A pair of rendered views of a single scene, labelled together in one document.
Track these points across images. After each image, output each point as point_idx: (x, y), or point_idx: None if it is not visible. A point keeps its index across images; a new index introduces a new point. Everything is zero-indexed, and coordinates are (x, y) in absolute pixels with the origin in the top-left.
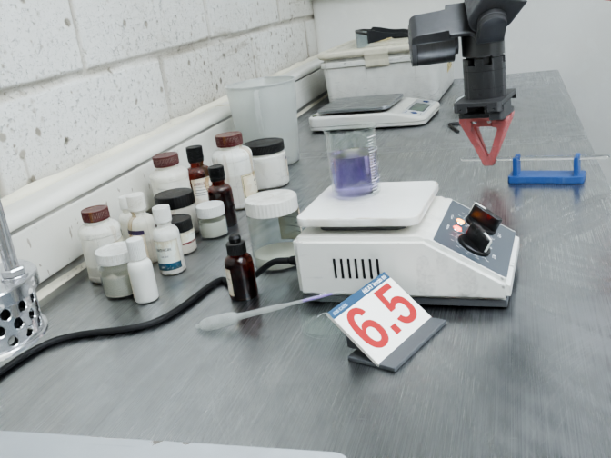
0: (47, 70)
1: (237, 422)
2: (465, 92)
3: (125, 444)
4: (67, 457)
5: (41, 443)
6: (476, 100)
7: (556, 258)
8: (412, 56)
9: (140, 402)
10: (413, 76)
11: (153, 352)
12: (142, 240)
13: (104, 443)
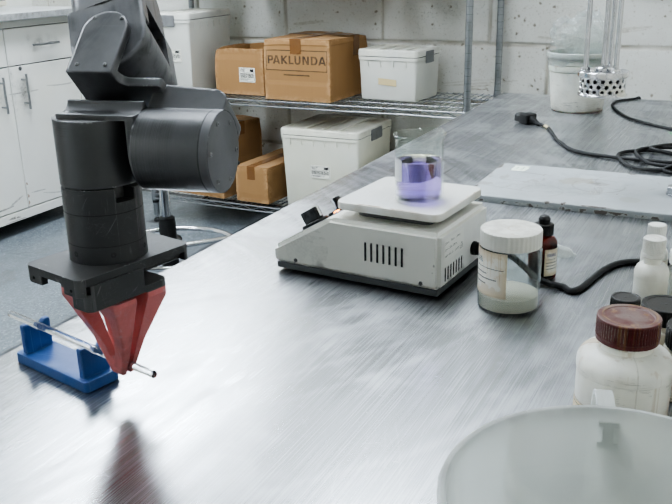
0: None
1: (524, 214)
2: (146, 240)
3: (581, 203)
4: (610, 202)
5: (633, 207)
6: (147, 241)
7: (249, 263)
8: (235, 163)
9: (591, 226)
10: None
11: (604, 248)
12: (648, 226)
13: (594, 204)
